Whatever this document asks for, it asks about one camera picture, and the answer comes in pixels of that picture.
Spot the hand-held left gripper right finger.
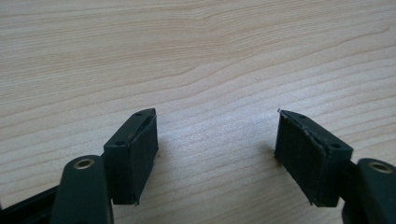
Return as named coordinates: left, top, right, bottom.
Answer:
left=274, top=109, right=354, bottom=208

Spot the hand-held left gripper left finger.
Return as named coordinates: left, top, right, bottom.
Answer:
left=103, top=107, right=159, bottom=206

